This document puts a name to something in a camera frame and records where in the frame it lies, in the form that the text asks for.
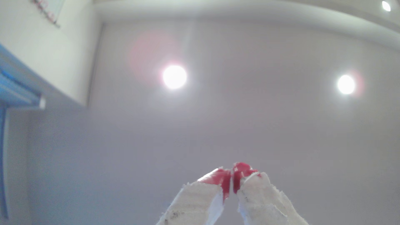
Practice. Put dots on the small round ceiling light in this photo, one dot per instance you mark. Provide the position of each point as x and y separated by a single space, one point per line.
386 5

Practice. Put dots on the blue window blind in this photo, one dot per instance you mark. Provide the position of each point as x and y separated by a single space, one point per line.
15 87

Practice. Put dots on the white-taped red gripper finger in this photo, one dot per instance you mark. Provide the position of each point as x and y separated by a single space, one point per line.
197 200
262 200

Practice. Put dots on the wall poster with red marks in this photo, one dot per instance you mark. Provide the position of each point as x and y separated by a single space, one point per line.
50 9

